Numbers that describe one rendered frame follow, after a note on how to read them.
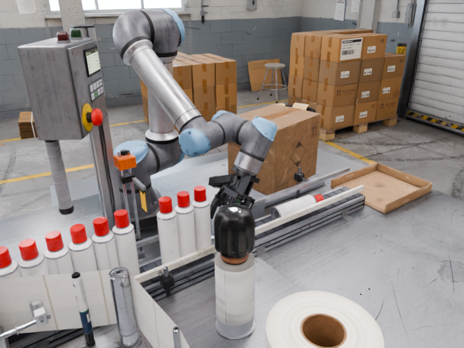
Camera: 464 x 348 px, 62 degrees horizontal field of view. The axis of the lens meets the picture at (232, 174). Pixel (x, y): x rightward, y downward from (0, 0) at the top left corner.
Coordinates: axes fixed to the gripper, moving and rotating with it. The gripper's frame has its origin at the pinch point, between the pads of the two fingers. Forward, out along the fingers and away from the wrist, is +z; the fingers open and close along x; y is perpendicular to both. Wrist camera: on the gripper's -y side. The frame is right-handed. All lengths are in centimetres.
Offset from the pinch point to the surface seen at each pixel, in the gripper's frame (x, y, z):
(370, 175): 81, -10, -35
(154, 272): -17.1, 4.8, 12.5
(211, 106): 180, -287, -43
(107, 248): -31.4, 3.4, 8.1
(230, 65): 180, -285, -93
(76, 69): -51, 0, -28
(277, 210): 20.6, 1.3, -11.3
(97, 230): -34.6, 1.9, 4.8
